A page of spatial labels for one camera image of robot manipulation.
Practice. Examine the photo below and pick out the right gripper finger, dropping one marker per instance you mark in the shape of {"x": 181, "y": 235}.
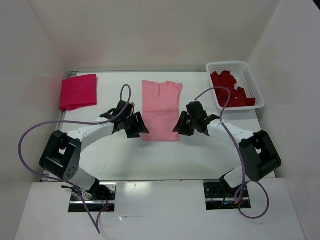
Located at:
{"x": 183, "y": 121}
{"x": 185, "y": 131}

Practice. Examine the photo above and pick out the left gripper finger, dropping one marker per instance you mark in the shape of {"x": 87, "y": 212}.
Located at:
{"x": 133, "y": 133}
{"x": 139, "y": 125}

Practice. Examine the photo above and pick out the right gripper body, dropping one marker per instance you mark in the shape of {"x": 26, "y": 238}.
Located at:
{"x": 193, "y": 121}

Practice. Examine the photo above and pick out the dark red t shirt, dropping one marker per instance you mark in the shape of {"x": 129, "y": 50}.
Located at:
{"x": 230, "y": 92}

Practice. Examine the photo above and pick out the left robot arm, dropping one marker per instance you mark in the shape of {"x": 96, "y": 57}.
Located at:
{"x": 62, "y": 153}

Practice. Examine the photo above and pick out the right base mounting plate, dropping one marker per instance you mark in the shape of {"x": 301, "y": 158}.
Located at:
{"x": 217, "y": 198}

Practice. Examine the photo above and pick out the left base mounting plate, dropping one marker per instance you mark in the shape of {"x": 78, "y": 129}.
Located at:
{"x": 95, "y": 204}

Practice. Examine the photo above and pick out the base mounting plate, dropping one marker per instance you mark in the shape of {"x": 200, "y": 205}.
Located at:
{"x": 95, "y": 204}
{"x": 217, "y": 198}

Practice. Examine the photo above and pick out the magenta t shirt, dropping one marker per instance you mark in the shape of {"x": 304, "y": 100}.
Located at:
{"x": 78, "y": 92}

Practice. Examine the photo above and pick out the pink t shirt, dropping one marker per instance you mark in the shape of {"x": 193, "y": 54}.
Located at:
{"x": 161, "y": 110}

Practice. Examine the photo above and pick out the white plastic basket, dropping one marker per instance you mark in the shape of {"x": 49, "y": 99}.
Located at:
{"x": 236, "y": 76}

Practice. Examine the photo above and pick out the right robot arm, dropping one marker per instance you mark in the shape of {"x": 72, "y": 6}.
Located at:
{"x": 258, "y": 154}

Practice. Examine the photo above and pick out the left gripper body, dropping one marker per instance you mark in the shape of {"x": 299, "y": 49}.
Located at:
{"x": 126, "y": 120}

